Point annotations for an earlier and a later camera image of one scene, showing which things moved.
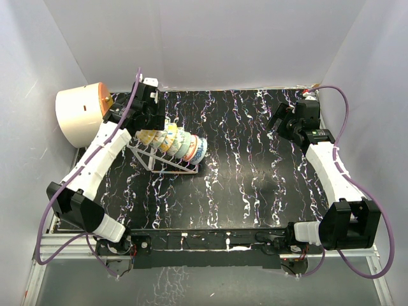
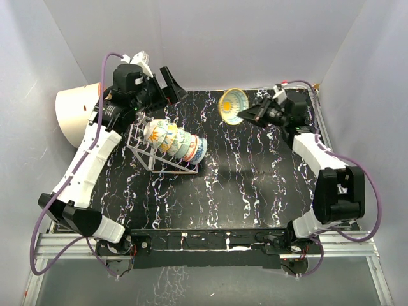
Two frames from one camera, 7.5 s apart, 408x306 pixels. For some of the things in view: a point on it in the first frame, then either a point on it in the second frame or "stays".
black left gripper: x=156 y=122 -> x=173 y=92
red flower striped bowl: x=192 y=148 stays
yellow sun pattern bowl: x=146 y=136 -> x=232 y=102
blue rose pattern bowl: x=201 y=151 stays
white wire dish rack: x=157 y=162 stays
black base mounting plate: x=256 y=248 stays
